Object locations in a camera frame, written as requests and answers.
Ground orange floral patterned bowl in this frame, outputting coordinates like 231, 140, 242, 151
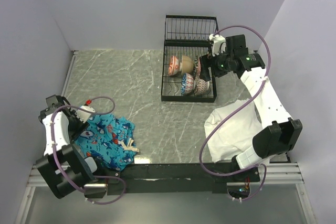
168, 56, 182, 76

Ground blue shark print shorts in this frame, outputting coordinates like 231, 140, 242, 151
75, 114, 139, 171

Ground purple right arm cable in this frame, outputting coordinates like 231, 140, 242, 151
198, 25, 271, 204

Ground black wire dish rack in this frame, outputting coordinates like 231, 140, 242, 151
161, 15, 218, 103

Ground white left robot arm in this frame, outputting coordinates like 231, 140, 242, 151
36, 95, 105, 199

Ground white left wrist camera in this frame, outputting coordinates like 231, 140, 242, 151
75, 99, 96, 123

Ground white cloth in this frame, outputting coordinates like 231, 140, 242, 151
204, 99, 269, 163

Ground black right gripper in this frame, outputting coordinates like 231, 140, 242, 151
199, 47, 233, 82

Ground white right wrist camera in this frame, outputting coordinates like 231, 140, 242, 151
208, 34, 226, 57

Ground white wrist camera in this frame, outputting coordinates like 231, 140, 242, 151
208, 34, 226, 57
75, 99, 96, 123

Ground grey floral patterned bowl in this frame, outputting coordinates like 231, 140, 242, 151
180, 55, 194, 75

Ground red geometric patterned bowl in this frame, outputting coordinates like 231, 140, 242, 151
194, 78, 210, 95

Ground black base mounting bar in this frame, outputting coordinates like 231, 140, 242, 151
101, 163, 260, 194

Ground blue triangle patterned bowl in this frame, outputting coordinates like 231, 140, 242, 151
181, 73, 195, 95

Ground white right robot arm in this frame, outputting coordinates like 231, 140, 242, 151
201, 34, 302, 181

